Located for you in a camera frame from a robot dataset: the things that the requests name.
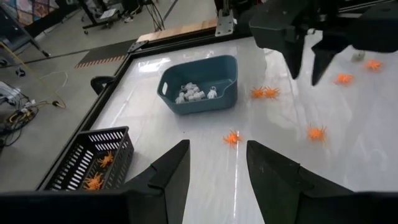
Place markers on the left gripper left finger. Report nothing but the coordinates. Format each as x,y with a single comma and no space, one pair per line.
168,186

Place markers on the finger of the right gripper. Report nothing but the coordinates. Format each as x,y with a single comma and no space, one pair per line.
297,49
325,59

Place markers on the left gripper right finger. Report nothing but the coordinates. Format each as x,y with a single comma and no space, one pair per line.
280,193

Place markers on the white plastic bone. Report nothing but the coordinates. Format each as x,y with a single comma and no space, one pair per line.
201,94
192,96
188,87

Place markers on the beige plastic skull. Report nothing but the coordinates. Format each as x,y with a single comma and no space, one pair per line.
358,56

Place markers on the teal plastic bin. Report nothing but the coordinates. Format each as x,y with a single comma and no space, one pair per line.
202,68

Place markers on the black plastic basket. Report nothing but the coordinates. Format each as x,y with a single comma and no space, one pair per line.
77,155

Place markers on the wooden board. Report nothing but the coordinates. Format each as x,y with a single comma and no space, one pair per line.
177,31

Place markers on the black striped floor mat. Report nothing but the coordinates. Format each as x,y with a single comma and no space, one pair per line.
105,54

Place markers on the black rolling desk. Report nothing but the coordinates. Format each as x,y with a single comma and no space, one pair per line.
99,18

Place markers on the silver metal bracket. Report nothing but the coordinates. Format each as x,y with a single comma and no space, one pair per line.
224,23

